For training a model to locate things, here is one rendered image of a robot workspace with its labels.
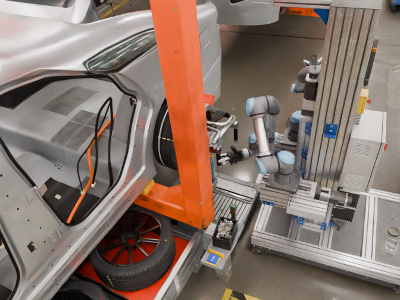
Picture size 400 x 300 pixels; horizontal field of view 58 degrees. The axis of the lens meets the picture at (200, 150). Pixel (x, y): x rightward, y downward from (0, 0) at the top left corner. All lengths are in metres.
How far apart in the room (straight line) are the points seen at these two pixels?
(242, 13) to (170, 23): 3.30
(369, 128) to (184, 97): 1.27
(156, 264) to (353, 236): 1.61
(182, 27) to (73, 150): 1.56
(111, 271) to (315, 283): 1.60
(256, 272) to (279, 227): 0.42
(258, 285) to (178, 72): 1.91
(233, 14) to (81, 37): 3.06
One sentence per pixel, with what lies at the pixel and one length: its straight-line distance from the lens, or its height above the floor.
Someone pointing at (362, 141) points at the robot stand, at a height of 1.21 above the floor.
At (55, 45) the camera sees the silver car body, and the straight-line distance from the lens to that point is 2.22.
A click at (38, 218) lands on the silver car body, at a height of 1.30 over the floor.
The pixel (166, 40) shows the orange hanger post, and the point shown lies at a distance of 1.85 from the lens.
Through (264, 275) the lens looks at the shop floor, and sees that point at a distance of 3.19.
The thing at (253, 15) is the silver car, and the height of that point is 0.92.
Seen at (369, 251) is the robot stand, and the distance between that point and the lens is 3.20.
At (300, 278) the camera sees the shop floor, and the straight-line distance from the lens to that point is 3.21.
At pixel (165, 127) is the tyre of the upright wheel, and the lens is 2.82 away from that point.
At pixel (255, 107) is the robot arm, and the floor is 1.32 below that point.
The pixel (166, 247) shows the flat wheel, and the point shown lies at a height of 0.50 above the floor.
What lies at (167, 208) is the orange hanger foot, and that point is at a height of 0.63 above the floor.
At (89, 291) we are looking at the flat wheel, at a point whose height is 0.50.
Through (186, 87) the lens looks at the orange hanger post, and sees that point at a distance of 1.93.
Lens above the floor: 2.77
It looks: 41 degrees down
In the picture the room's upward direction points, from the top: 6 degrees counter-clockwise
